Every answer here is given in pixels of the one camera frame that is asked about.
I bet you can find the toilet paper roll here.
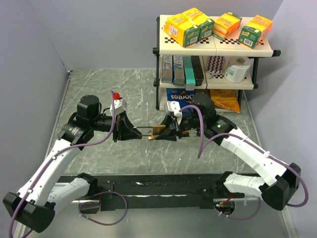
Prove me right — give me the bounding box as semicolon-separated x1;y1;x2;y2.
224;57;251;83

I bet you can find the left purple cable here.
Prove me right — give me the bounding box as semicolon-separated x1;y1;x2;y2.
8;90;128;238

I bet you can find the purple cable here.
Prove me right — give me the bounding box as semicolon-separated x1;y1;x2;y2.
8;90;128;238
179;105;309;220

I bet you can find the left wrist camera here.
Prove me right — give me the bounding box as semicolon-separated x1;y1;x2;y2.
110;92;127;115

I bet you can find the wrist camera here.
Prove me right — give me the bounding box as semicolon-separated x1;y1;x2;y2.
164;101;182;118
110;92;127;115

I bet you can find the yellow sponge box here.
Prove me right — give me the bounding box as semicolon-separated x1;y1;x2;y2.
182;7;214;41
164;13;201;48

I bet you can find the yellow sponge box left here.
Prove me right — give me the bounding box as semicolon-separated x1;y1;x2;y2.
164;13;201;48

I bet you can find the blue Doritos bag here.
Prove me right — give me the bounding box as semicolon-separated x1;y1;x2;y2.
166;88;196;108

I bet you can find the large brass padlock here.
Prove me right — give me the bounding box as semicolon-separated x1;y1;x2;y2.
133;124;166;140

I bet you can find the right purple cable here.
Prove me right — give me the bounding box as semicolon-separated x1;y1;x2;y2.
179;105;309;220

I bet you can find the black green box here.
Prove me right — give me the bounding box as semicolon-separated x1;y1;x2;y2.
191;56;204;86

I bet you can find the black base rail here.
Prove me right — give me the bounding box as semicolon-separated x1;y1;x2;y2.
59;173;248;212

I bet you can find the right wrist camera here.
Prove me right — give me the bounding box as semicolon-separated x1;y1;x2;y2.
164;101;182;118

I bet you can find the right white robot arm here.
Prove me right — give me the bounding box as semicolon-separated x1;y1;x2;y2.
156;93;303;211

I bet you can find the teal box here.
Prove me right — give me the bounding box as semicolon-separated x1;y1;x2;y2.
183;56;196;91

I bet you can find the orange sponge pack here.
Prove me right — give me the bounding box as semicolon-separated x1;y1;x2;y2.
212;12;242;40

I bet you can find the beige three tier shelf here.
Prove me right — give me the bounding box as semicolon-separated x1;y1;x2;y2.
153;15;281;111

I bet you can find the yellow honey dijon bag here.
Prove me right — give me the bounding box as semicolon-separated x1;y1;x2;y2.
210;89;241;113

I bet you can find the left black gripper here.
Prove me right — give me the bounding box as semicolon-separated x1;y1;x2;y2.
90;110;142;142

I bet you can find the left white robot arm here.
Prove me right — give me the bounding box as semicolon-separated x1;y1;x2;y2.
3;92;142;233

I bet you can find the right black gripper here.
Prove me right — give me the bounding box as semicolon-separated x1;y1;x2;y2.
154;114;205;142

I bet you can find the purple zigzag sponge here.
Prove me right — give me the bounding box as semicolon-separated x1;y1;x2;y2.
206;56;225;75

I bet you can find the orange green sponge box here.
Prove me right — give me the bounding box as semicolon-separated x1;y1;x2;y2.
238;15;273;49

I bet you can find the brown snack bag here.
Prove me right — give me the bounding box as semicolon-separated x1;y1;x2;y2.
195;89;211;98

